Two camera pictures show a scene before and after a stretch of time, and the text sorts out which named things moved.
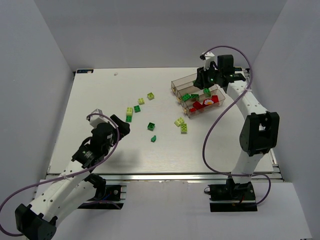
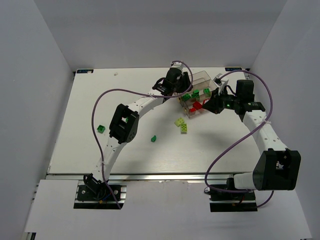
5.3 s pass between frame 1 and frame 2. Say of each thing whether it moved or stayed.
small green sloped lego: stayed
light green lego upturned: stayed
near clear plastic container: stayed
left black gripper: moved
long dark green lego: stayed
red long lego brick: stayed
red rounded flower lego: stayed
